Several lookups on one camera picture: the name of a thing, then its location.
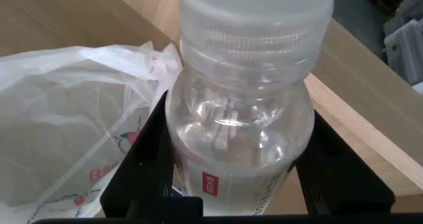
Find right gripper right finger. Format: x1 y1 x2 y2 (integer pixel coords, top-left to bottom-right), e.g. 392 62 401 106
293 110 396 215

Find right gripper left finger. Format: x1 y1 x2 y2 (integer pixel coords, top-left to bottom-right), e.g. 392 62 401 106
99 90 204 219

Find grey metal frame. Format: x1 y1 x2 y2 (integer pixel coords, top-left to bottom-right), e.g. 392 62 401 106
383 0 423 86

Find white plastic shopping bag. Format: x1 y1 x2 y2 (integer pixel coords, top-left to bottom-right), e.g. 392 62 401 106
0 40 183 224

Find clear plastic water bottle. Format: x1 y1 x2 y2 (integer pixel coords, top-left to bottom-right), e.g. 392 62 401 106
164 0 334 217

